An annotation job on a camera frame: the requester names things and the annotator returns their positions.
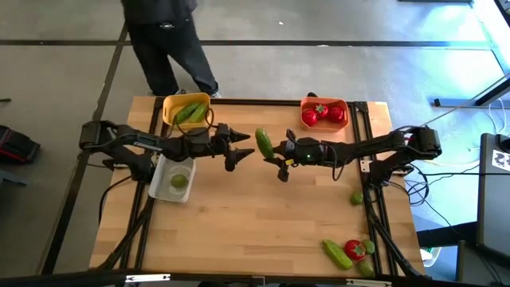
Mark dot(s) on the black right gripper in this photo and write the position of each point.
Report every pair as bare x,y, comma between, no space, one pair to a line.
308,151

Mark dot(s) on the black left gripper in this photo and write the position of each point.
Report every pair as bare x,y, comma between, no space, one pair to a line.
203,143

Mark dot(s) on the green cucumber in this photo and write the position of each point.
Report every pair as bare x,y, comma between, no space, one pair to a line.
198,114
336,254
186,113
264,143

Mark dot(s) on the red tomato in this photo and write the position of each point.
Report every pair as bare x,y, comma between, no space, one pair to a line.
336,114
309,116
354,250
321,110

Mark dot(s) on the green lime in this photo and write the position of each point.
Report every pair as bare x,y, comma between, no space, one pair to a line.
356,198
179,181
366,268
369,246

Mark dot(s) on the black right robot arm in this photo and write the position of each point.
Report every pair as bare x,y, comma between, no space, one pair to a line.
378,143

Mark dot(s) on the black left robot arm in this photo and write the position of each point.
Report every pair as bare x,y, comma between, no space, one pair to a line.
119,133

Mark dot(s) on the orange plastic basket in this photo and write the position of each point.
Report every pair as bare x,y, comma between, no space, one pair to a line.
324,126

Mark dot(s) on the yellow plastic basket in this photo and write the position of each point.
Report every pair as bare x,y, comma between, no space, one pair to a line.
171,101

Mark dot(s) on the white plastic basket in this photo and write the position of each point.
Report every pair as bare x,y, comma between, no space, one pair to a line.
163,187

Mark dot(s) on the standing person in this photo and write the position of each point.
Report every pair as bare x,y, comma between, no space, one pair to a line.
159,44

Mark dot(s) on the silver metal plate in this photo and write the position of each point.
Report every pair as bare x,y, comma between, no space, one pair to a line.
147,277
368,282

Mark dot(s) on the white cup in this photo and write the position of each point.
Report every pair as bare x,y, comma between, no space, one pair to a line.
430,257

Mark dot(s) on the black desk foot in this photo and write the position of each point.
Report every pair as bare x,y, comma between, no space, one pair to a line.
458,103

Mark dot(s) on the dark desk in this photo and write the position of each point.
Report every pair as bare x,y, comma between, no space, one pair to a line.
492,207

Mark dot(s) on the red black bag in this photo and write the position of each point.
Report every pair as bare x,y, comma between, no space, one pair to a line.
18,145

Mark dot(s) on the silver corner bracket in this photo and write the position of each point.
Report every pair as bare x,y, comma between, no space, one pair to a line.
365,166

